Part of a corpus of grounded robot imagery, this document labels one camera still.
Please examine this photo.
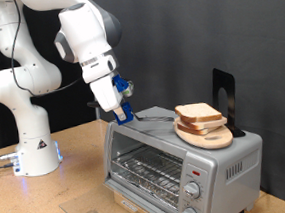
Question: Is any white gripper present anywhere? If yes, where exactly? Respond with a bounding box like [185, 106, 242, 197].
[79, 52, 129, 126]

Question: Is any metal spatula with blue block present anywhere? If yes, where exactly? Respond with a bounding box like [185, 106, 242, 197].
[86, 94, 176, 129]

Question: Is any silver toaster oven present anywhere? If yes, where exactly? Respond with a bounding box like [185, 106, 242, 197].
[98, 96, 270, 213]

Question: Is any vertical metal pole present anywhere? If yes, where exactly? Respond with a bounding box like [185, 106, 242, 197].
[83, 0, 103, 121]

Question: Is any black backdrop curtain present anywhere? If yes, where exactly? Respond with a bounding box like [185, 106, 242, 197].
[0, 0, 101, 152]

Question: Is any oval wooden cutting board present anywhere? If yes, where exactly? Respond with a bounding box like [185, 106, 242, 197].
[172, 112, 235, 154]

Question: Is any dark grey backdrop curtain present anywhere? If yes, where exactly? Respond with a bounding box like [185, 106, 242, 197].
[90, 0, 285, 213]

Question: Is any black metal bookend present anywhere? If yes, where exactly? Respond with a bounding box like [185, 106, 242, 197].
[209, 66, 248, 140]

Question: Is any white wrist camera blue mount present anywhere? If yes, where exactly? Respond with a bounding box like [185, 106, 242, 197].
[112, 72, 136, 99]

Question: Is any wire oven rack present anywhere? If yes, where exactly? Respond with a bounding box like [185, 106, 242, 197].
[109, 142, 188, 204]

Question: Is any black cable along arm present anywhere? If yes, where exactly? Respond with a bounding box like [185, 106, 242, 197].
[4, 0, 85, 100]

